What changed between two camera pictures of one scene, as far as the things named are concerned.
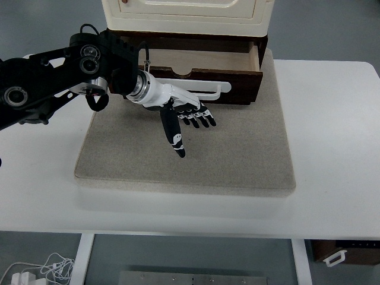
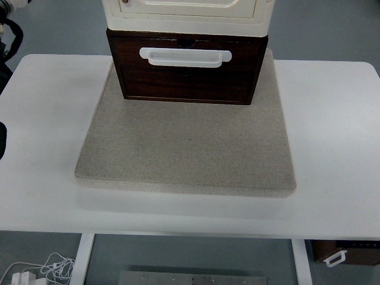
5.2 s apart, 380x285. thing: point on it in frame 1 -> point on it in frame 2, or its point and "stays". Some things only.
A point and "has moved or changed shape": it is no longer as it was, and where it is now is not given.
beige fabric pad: [125, 149] stays
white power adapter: [27, 278] stays
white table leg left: [81, 263] stays
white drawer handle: [189, 84] -> [186, 57]
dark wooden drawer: [240, 65] has moved or changed shape
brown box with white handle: [335, 252] stays
